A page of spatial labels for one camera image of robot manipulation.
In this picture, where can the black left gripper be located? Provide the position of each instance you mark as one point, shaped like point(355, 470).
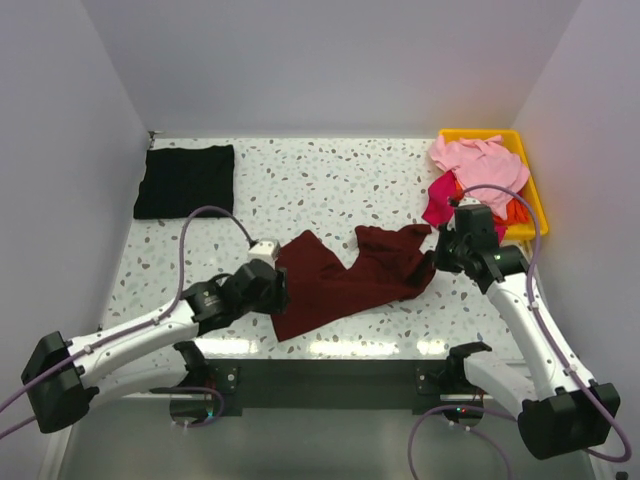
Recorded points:
point(278, 296)

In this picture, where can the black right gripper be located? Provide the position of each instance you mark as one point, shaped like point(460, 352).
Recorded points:
point(442, 262)

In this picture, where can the dark red t shirt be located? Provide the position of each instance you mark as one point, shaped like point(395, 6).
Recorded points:
point(390, 267)

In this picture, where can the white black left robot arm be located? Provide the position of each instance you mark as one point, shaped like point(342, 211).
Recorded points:
point(64, 379)

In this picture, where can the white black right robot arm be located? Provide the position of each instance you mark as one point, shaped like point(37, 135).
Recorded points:
point(559, 407)

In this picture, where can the magenta t shirt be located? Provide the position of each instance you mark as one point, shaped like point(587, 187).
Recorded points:
point(438, 210)

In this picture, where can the orange t shirt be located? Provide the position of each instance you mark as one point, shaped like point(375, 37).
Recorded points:
point(506, 209)

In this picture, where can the pink t shirt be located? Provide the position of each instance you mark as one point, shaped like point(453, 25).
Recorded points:
point(480, 161)

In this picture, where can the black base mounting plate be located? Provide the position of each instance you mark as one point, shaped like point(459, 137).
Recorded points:
point(410, 385)

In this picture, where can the yellow plastic bin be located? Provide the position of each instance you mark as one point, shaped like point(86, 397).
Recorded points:
point(513, 142)

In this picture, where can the folded black t shirt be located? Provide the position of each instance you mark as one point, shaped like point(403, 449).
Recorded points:
point(177, 181)

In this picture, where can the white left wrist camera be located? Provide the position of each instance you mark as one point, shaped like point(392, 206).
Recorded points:
point(265, 250)

